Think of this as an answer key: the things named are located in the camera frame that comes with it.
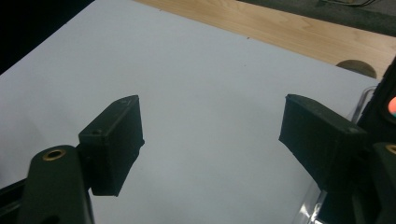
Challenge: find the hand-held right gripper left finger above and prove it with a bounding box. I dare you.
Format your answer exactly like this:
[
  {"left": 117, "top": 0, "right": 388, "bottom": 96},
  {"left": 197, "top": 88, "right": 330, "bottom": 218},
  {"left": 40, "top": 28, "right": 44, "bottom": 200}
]
[{"left": 78, "top": 94, "right": 146, "bottom": 198}]

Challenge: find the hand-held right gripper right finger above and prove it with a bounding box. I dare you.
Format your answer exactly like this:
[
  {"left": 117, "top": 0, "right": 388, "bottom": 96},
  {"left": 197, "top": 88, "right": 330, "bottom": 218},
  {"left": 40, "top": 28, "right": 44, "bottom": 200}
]
[{"left": 278, "top": 93, "right": 375, "bottom": 194}]

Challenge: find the dark round table grommet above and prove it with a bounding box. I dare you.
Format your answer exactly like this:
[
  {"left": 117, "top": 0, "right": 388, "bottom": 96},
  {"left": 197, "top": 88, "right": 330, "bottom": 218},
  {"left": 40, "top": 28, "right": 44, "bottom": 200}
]
[{"left": 335, "top": 59, "right": 378, "bottom": 79}]

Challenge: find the white board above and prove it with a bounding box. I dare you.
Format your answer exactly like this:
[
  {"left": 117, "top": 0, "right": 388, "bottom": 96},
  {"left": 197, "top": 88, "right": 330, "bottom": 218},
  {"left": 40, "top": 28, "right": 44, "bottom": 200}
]
[{"left": 0, "top": 0, "right": 381, "bottom": 224}]

